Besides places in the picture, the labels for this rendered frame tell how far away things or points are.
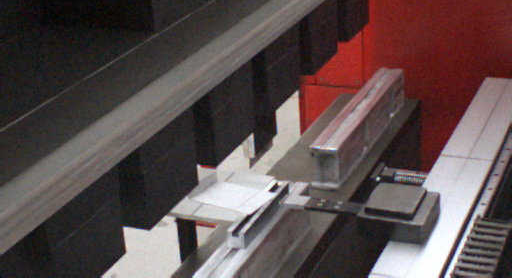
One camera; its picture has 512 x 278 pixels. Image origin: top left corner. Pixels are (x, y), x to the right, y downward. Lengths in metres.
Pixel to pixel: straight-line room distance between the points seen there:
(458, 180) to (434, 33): 0.69
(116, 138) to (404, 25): 1.71
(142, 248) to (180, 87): 2.85
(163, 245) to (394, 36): 1.56
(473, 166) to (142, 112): 1.14
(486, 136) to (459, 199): 0.28
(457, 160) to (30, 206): 1.29
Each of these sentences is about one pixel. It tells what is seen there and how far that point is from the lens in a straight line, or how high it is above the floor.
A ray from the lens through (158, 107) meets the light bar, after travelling 0.81.
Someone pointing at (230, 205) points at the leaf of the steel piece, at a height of 1.00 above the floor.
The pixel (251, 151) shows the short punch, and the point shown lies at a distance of 1.61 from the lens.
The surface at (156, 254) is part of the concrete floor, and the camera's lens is 3.62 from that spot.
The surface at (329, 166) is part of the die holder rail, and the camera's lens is 1.99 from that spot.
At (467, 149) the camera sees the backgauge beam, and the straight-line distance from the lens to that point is 1.91.
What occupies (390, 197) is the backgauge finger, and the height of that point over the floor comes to 1.03.
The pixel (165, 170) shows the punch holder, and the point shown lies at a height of 1.24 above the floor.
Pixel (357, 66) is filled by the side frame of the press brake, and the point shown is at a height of 0.95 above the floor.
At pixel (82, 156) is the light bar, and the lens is 0.71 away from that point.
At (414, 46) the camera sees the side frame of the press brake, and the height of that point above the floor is 1.01.
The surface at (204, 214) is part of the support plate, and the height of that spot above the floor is 1.00.
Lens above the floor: 1.75
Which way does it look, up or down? 23 degrees down
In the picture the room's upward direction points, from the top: 4 degrees counter-clockwise
